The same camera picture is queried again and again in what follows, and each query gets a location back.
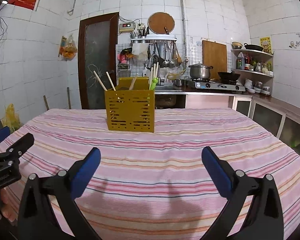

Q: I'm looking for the round wooden cutting board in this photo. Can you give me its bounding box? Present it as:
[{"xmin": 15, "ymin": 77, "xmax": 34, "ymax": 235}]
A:
[{"xmin": 148, "ymin": 12, "xmax": 175, "ymax": 35}]

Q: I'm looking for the black wok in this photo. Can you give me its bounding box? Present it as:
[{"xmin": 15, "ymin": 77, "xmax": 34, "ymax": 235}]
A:
[{"xmin": 218, "ymin": 71, "xmax": 240, "ymax": 85}]

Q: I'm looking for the electric switch box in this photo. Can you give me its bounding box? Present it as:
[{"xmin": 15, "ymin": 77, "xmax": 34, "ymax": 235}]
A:
[{"xmin": 119, "ymin": 22, "xmax": 135, "ymax": 33}]

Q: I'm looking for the pink striped tablecloth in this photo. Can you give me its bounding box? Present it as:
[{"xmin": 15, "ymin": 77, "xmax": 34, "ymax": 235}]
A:
[{"xmin": 0, "ymin": 108, "xmax": 300, "ymax": 239}]

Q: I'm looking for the yellow perforated utensil holder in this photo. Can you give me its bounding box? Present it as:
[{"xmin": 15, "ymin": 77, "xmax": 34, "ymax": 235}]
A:
[{"xmin": 104, "ymin": 77, "xmax": 155, "ymax": 133}]

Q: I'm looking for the left hand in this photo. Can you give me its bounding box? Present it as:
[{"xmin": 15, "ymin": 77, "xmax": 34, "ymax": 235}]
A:
[{"xmin": 0, "ymin": 188, "xmax": 17, "ymax": 223}]

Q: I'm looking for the chopstick in holder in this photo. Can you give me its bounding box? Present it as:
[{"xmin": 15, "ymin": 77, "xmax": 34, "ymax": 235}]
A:
[
  {"xmin": 106, "ymin": 72, "xmax": 116, "ymax": 91},
  {"xmin": 93, "ymin": 70, "xmax": 107, "ymax": 91}
]

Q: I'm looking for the wooden chopstick on table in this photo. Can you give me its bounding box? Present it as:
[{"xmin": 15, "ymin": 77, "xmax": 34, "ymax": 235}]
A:
[{"xmin": 153, "ymin": 62, "xmax": 159, "ymax": 79}]

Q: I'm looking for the gas stove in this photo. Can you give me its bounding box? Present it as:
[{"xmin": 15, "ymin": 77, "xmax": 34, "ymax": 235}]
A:
[{"xmin": 186, "ymin": 80, "xmax": 245, "ymax": 93}]

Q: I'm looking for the yellow plastic bag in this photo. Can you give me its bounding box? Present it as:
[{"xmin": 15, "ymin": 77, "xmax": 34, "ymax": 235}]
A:
[{"xmin": 1, "ymin": 103, "xmax": 21, "ymax": 133}]

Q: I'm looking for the green frog utensil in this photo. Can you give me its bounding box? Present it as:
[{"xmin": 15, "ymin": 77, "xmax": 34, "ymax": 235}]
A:
[{"xmin": 149, "ymin": 77, "xmax": 158, "ymax": 90}]

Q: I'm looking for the corner shelf with condiments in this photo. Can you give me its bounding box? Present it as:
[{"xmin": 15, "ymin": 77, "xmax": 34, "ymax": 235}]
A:
[{"xmin": 229, "ymin": 41, "xmax": 274, "ymax": 96}]

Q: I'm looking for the dark wooden glass door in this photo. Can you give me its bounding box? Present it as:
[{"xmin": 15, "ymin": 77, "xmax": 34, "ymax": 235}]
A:
[{"xmin": 78, "ymin": 12, "xmax": 119, "ymax": 109}]

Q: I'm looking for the hanging utensil rack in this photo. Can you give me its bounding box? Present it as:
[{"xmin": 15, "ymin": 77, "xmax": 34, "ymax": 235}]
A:
[{"xmin": 130, "ymin": 28, "xmax": 178, "ymax": 69}]

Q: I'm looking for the wooden stick leaning on wall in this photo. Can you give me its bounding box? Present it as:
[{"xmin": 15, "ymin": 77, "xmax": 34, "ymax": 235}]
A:
[{"xmin": 43, "ymin": 95, "xmax": 50, "ymax": 111}]

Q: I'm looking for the wooden chopstick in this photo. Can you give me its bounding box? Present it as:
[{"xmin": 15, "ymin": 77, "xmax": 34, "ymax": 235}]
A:
[
  {"xmin": 129, "ymin": 76, "xmax": 137, "ymax": 90},
  {"xmin": 149, "ymin": 67, "xmax": 154, "ymax": 90},
  {"xmin": 153, "ymin": 62, "xmax": 159, "ymax": 79}
]

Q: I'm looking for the rectangular wooden cutting board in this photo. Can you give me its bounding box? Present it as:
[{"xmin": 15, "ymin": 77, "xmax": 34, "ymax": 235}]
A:
[{"xmin": 202, "ymin": 40, "xmax": 228, "ymax": 79}]

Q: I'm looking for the yellow wall poster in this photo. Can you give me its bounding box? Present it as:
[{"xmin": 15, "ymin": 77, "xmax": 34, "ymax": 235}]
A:
[{"xmin": 260, "ymin": 36, "xmax": 273, "ymax": 54}]

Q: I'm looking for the steel cooking pot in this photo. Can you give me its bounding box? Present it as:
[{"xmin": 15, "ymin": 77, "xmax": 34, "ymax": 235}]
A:
[{"xmin": 189, "ymin": 63, "xmax": 213, "ymax": 80}]

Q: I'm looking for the orange hanging bag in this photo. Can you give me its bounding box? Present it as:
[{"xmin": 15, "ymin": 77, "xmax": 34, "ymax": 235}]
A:
[{"xmin": 58, "ymin": 34, "xmax": 77, "ymax": 61}]

